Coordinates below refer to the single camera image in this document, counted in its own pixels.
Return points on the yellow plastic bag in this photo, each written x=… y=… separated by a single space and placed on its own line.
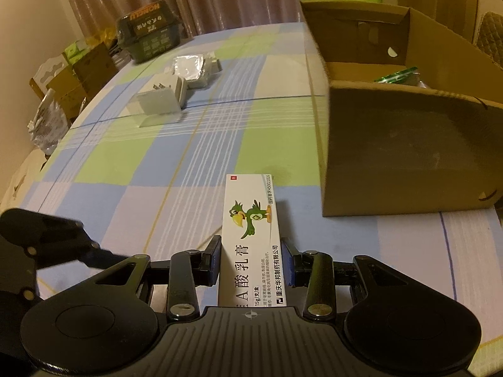
x=102 y=37

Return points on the white charger plug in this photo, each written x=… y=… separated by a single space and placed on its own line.
x=177 y=86

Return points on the white carved chair back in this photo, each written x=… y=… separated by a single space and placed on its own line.
x=45 y=74

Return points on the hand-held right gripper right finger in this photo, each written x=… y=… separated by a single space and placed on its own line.
x=290 y=264

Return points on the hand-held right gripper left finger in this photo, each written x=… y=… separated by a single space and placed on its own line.
x=214 y=261

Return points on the white parrot print ointment box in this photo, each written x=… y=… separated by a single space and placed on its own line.
x=251 y=220

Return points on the checked tablecloth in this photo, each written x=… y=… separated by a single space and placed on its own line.
x=157 y=157

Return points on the quilted cover chair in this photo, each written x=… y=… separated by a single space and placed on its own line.
x=491 y=31

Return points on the open cardboard carton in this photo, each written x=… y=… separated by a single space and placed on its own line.
x=86 y=74

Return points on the green foil pouch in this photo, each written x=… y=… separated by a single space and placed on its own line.
x=397 y=75

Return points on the small green tissue pack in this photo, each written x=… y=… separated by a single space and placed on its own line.
x=76 y=52

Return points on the white plastic bag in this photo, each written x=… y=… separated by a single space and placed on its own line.
x=47 y=125

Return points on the dark green storage basket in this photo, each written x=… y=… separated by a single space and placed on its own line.
x=151 y=37

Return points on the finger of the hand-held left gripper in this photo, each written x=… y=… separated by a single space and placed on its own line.
x=59 y=239

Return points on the brown cardboard box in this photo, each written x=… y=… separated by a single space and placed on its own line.
x=393 y=145

